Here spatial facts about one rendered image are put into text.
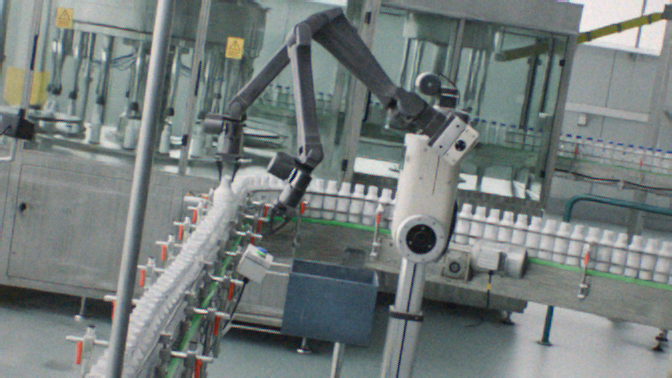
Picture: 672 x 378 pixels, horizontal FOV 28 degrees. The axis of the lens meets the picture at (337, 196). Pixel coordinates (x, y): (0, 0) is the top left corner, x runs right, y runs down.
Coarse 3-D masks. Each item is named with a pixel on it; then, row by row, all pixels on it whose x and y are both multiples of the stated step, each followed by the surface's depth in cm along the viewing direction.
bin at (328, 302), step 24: (288, 264) 494; (312, 264) 498; (288, 288) 468; (312, 288) 468; (336, 288) 468; (360, 288) 468; (288, 312) 469; (312, 312) 469; (336, 312) 469; (360, 312) 469; (312, 336) 470; (336, 336) 470; (360, 336) 470
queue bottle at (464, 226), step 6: (462, 210) 579; (468, 210) 578; (462, 216) 577; (468, 216) 577; (462, 222) 577; (468, 222) 577; (462, 228) 577; (468, 228) 578; (456, 240) 579; (462, 240) 578; (468, 240) 579
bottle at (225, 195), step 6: (222, 180) 454; (228, 180) 454; (222, 186) 454; (228, 186) 454; (216, 192) 454; (222, 192) 453; (228, 192) 453; (216, 198) 453; (222, 198) 453; (228, 198) 453; (234, 198) 455; (228, 204) 453; (228, 210) 454; (228, 216) 455
